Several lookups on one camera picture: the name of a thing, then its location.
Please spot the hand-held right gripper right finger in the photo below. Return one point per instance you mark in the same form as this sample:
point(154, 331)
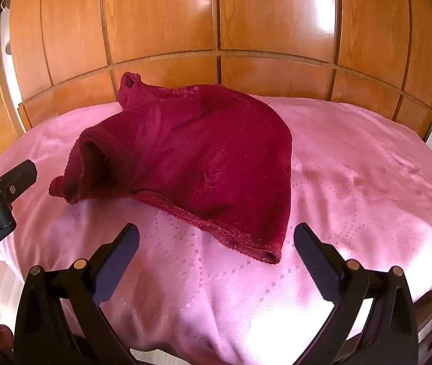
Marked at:
point(314, 260)

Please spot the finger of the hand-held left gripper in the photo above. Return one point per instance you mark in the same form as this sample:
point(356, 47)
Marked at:
point(14, 178)

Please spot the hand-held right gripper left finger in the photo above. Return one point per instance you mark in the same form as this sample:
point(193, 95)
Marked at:
point(119, 258)

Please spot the dark red knit garment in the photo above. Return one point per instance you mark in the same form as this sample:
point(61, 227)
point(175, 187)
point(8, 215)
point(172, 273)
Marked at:
point(185, 152)

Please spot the pink bedspread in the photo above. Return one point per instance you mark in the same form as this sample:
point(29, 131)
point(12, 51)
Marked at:
point(352, 205)

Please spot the wooden panelled wardrobe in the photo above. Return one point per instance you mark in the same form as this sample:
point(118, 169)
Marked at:
point(219, 26)

